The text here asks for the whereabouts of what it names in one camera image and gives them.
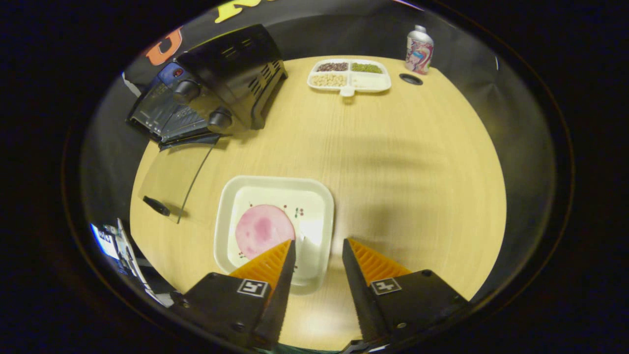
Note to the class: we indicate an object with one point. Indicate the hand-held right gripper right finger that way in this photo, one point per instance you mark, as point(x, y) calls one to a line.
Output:
point(358, 295)

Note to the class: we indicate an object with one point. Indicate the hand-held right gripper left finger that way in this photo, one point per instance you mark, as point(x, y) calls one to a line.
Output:
point(275, 295)

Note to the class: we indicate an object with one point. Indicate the pink ham slice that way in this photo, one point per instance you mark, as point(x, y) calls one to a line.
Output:
point(263, 228)

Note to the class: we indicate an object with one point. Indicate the white square plate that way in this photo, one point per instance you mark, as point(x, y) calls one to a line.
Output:
point(314, 206)

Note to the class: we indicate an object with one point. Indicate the black electric oven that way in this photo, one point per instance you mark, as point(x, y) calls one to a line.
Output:
point(231, 69)

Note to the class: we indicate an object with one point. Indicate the blue white screen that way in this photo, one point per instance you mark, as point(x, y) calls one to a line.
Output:
point(110, 243)

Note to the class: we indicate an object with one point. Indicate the white divided tray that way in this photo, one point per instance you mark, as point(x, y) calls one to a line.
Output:
point(350, 81)

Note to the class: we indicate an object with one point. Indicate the pile of yellow soybeans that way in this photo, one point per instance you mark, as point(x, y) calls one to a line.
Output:
point(329, 80)

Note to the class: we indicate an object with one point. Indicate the pile of green beans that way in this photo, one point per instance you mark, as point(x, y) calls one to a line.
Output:
point(366, 68)

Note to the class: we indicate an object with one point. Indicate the pile of red beans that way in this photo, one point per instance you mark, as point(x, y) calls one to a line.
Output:
point(332, 67)

